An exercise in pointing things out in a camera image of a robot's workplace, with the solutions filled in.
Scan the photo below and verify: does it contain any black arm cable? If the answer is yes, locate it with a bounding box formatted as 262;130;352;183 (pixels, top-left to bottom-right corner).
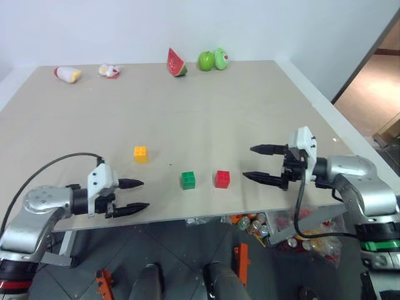
294;173;358;241
0;152;105;234

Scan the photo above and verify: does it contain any green toy apple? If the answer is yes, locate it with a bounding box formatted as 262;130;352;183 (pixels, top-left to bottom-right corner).
197;51;217;72

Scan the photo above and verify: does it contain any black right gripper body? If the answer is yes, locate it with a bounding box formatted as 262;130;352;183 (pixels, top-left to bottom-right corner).
281;144;309;191

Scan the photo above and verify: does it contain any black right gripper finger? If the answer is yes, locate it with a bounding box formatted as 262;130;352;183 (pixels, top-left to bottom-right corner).
242;171;284;188
249;143;289;156

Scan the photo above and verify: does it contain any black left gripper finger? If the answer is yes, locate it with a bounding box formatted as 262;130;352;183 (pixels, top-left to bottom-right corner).
112;202;151;219
117;178;146;190

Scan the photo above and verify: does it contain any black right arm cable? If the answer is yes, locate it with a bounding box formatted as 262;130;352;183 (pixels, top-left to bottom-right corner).
294;173;358;241

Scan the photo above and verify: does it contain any light green stickered toy fruit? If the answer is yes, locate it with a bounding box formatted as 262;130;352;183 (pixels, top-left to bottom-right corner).
214;47;231;71

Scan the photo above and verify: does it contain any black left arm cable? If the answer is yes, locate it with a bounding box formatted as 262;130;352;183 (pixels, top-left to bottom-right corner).
0;152;105;234

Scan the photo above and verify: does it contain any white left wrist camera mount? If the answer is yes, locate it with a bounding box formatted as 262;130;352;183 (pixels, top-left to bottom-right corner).
86;162;120;218

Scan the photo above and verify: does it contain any red toy brick cube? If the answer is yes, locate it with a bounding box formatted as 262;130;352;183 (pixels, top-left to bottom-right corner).
214;169;232;189

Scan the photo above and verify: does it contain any toy watermelon slice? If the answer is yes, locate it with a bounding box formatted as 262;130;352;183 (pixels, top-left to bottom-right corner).
166;47;189;78

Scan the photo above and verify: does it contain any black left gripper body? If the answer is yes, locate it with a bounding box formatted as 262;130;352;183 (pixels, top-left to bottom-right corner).
94;186;120;219

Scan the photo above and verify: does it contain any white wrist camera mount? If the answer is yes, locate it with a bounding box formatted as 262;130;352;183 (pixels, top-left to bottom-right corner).
86;162;120;218
287;126;319;184

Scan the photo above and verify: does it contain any yellow toy brick cube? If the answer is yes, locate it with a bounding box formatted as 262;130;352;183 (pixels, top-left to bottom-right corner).
134;146;149;164

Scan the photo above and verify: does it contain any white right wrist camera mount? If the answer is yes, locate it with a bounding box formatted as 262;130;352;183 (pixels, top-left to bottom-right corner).
287;126;319;184

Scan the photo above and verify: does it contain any plastic bag of snacks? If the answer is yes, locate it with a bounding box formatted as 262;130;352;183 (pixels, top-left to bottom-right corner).
274;208;345;269

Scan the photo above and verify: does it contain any green toy brick cube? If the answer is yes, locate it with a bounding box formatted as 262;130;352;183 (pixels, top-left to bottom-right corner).
181;170;197;191

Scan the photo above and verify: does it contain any grey metal table bracket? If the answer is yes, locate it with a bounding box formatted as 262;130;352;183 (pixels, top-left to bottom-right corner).
264;205;345;248
41;230;76;267

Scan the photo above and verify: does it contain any dark rounded shape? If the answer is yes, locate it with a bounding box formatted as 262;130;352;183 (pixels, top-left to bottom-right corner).
202;261;251;300
129;263;166;300

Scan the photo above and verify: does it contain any white yellow toy bottle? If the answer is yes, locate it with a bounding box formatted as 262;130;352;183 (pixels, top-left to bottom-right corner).
53;65;83;84

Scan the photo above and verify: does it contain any orange black clamp tool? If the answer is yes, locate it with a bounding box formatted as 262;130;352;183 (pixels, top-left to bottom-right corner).
94;267;115;300
232;242;250;289

